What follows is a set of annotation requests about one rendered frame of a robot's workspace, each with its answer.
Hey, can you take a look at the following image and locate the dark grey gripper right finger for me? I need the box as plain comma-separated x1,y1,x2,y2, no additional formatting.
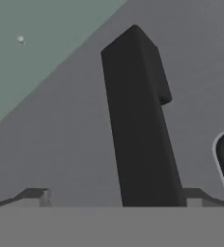
182,187,224,208

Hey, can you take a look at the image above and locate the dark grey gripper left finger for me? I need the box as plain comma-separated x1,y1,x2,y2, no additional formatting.
0,187,52,208

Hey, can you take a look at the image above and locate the tall black rectangular block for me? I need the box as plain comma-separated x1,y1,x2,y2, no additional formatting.
99,24,188,208

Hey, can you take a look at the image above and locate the green cupboard front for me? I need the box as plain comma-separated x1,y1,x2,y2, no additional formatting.
0,0,129,133

